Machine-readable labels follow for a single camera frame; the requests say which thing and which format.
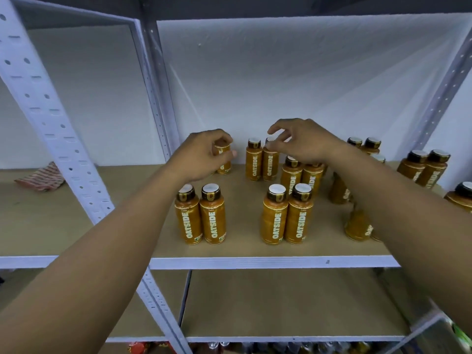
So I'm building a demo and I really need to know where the group of orange Oatside bottles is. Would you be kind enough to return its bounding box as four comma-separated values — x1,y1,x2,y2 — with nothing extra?
174,135,472,245

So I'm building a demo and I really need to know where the person's right hand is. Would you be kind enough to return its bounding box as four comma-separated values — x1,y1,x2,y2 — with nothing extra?
264,118,346,165

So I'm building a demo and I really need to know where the person's left forearm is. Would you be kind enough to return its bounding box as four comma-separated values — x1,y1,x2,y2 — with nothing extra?
0,167,189,354

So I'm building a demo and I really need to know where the golden Oatside bottle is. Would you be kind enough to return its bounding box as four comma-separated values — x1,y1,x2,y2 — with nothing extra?
214,138,235,175
263,138,281,181

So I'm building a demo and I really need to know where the white metal shelving rack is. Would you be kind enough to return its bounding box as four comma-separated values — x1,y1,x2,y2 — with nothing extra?
0,0,472,354

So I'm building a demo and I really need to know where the person's right forearm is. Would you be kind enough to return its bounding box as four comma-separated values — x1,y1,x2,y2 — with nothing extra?
328,142,472,338

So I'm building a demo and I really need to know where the striped red cloth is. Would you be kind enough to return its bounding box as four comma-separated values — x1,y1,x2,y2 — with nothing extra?
14,160,67,193

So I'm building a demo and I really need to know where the person's left hand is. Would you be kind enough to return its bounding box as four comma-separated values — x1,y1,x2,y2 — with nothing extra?
164,129,237,185

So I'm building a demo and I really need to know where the row of silver cans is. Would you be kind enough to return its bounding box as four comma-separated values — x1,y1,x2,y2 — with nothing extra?
129,340,373,354

